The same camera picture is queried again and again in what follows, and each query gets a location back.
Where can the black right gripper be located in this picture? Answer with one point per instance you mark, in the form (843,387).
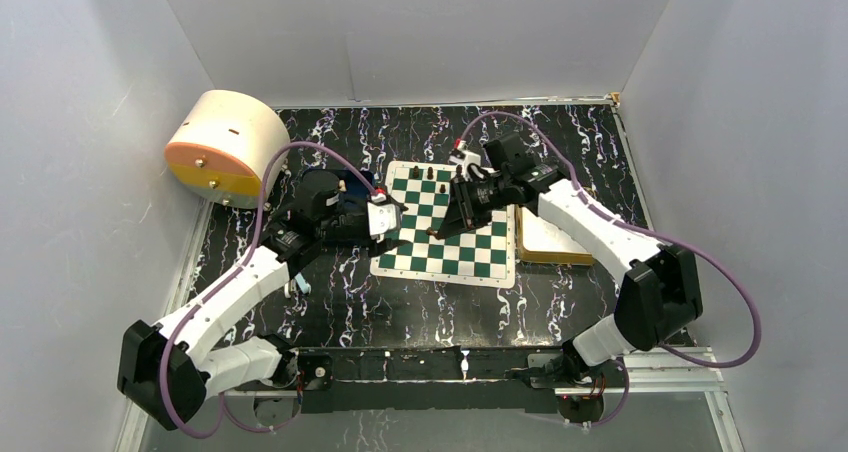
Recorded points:
(459,214)

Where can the small white blue clip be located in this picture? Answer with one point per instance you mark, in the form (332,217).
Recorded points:
(300,285)

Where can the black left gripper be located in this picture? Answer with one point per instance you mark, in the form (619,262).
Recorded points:
(364,206)

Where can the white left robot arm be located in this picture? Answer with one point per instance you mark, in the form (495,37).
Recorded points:
(174,366)

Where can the cream orange cylindrical drum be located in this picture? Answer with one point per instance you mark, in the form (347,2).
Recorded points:
(224,146)

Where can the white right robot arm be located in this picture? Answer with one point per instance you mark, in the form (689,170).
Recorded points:
(659,290)

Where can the aluminium rail frame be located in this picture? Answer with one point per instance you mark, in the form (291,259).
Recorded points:
(659,371)

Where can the blue square tray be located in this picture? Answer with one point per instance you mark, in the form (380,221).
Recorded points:
(342,197)

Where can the beige rectangular tin tray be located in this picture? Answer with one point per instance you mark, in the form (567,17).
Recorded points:
(540,242)

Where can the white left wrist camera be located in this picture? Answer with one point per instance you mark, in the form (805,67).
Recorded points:
(383,217)

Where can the black base frame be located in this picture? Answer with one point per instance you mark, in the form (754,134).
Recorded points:
(430,376)

